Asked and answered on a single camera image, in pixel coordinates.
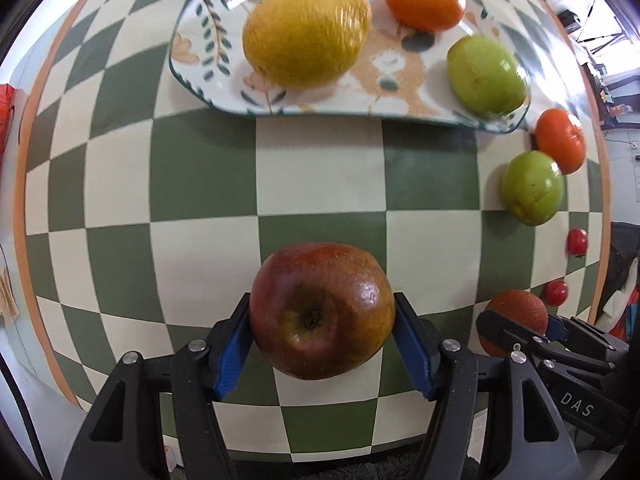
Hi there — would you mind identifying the cherry tomato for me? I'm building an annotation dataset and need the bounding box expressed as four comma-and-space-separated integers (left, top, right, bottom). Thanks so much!
566, 229, 589, 258
544, 280, 568, 308

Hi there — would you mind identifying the dark red apple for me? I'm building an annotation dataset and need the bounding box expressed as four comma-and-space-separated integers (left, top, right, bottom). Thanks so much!
250, 242, 396, 380

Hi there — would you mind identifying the red plastic bag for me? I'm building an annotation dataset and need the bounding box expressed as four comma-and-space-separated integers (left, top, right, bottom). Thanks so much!
0, 84, 15, 157

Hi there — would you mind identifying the oval floral ceramic plate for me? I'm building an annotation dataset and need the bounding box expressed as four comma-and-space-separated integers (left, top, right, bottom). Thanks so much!
169, 0, 532, 133

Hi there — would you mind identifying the pear-shaped yellow lemon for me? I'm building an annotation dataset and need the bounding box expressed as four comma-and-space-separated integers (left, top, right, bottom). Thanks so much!
242, 0, 372, 89

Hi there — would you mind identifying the green white checkered tablecloth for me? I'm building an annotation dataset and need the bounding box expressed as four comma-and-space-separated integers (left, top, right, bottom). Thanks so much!
13, 0, 612, 463

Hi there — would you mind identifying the dark red-brown round fruit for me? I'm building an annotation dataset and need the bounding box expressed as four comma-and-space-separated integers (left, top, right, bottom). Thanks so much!
478, 289, 548, 359

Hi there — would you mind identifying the small paper packet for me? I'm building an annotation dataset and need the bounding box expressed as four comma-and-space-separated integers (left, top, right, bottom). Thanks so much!
0, 268, 20, 326

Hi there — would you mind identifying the green apple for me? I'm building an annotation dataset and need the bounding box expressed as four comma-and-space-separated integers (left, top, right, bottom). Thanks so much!
500, 151, 565, 226
446, 35, 528, 118

